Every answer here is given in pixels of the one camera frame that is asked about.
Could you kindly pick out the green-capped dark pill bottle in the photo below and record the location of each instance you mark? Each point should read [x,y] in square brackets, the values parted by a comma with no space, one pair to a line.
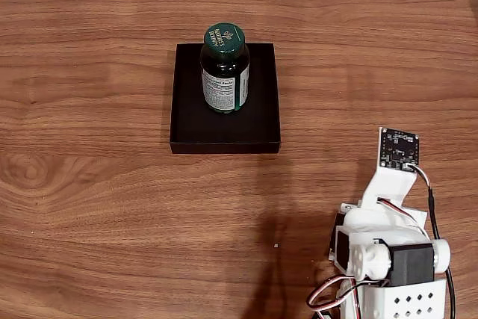
[224,83]

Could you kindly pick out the gripper camera circuit board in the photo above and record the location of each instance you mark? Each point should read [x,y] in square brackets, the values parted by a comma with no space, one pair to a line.
[400,149]

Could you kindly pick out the black open box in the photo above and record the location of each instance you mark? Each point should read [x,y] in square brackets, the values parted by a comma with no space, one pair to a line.
[186,128]

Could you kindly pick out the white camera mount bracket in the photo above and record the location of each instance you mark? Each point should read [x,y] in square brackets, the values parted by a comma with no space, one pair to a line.
[388,184]

